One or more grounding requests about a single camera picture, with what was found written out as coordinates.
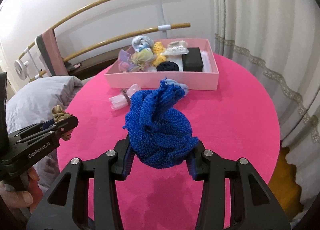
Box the royal blue knitted cloth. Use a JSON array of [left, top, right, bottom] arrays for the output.
[[123, 79, 199, 169]]

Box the tan fabric scrunchie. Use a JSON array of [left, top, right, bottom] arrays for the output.
[[51, 104, 74, 141]]

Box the clear plastic pouch with band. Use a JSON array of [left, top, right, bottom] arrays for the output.
[[109, 84, 141, 110]]

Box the light blue fuzzy sock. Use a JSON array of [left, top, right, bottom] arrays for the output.
[[164, 78, 189, 96]]

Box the purple organza scrunchie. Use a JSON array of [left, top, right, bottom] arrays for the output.
[[118, 49, 135, 72]]

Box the yellow crochet toy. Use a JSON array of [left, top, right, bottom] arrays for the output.
[[152, 41, 167, 67]]

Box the left hand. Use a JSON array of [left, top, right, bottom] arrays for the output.
[[1, 167, 43, 220]]

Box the grey puffy jacket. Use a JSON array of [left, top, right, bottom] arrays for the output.
[[5, 75, 85, 188]]

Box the round pink table cover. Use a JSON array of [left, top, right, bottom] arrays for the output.
[[57, 55, 280, 229]]

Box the pink cardboard box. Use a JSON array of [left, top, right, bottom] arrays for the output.
[[105, 38, 219, 91]]

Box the pink grey hanging band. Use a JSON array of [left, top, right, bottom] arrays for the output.
[[35, 29, 68, 76]]

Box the brown white low bench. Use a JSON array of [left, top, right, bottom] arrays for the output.
[[68, 46, 129, 80]]

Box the black small box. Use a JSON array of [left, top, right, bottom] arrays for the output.
[[182, 47, 203, 72]]

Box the dark navy knitted scrunchie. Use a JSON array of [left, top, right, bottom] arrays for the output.
[[156, 61, 179, 72]]

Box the yellow green organza scrunchie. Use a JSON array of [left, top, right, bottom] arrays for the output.
[[129, 49, 156, 72]]

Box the lower wooden ballet bar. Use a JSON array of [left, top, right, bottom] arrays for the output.
[[28, 22, 191, 83]]

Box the wooden ballet bar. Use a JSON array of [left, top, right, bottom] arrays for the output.
[[28, 22, 191, 83], [18, 0, 186, 60]]

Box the white pearl hair clip card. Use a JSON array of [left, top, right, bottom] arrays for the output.
[[161, 40, 189, 56]]

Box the cream curtain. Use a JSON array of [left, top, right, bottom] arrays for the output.
[[213, 0, 319, 211]]

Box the upper wooden ballet bar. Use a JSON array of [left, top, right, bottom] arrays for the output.
[[18, 0, 186, 60]]

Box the white bar stand post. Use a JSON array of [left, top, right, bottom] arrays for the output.
[[157, 0, 169, 39]]

